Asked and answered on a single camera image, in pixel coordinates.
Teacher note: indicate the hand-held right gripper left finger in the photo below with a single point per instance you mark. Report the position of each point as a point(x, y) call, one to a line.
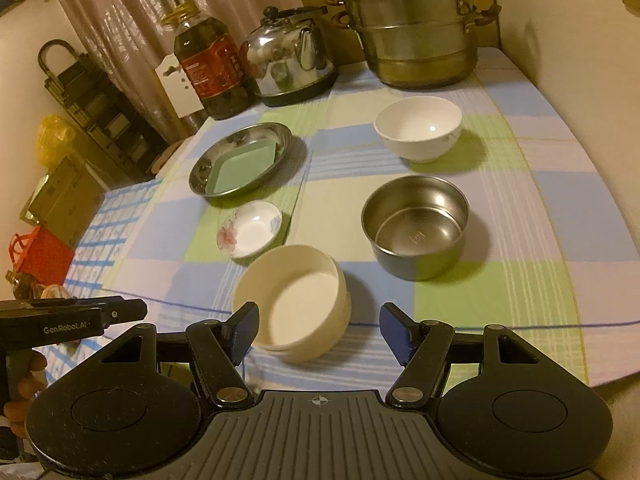
point(245, 331)

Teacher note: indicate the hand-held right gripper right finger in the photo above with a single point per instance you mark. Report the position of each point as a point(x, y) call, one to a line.
point(392, 332)

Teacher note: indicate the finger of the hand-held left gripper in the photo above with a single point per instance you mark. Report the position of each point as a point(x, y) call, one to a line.
point(75, 302)
point(125, 314)

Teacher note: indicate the cream plastic bowl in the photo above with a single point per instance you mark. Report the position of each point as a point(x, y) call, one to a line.
point(300, 300)

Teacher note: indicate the stainless steel bowl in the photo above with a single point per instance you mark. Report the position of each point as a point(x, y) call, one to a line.
point(415, 240)

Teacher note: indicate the small floral saucer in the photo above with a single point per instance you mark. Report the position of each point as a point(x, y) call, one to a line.
point(250, 232)

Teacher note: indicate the green square dish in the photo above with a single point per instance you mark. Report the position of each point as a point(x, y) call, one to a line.
point(240, 166)

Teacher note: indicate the stainless steel plate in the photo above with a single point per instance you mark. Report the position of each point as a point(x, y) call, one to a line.
point(235, 139)

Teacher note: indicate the white ceramic bowl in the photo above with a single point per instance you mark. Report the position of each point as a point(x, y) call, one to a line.
point(415, 130)

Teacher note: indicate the person's left hand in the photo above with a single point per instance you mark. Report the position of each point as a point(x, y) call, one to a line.
point(30, 382)

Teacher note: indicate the red bag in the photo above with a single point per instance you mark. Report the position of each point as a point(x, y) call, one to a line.
point(45, 255)

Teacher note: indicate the blue grid cloth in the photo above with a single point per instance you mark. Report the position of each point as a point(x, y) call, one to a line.
point(115, 220)

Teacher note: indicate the cardboard box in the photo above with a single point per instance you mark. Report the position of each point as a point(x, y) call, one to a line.
point(60, 195)

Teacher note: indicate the checked tablecloth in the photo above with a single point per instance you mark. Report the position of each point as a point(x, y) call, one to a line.
point(510, 260)

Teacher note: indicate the yellow plastic bag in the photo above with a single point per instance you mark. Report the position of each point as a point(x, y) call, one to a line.
point(57, 137)

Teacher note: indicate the black rack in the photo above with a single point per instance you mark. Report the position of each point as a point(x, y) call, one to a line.
point(100, 105)

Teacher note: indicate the white carton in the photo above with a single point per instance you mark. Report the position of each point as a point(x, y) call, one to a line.
point(172, 90)

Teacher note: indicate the large cooking oil bottle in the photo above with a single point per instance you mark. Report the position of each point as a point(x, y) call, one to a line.
point(210, 65)

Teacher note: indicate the stainless steel kettle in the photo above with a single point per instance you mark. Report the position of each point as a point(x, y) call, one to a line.
point(285, 60)

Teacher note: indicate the beige curtain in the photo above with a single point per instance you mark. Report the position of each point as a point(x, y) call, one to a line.
point(125, 10)

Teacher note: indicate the stainless steel steamer pot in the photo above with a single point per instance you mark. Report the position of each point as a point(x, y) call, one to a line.
point(420, 35)

